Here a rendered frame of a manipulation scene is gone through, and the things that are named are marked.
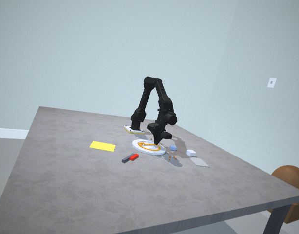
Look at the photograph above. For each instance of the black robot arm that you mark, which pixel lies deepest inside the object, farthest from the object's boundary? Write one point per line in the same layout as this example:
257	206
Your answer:
166	111

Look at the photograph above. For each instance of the light blue cube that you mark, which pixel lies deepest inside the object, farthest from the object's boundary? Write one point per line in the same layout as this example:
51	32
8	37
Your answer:
173	147

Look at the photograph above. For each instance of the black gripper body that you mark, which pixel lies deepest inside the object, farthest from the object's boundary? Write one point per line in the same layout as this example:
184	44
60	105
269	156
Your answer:
164	135

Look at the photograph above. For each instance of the white block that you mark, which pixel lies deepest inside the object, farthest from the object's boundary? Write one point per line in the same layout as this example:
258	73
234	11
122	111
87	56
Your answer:
191	153

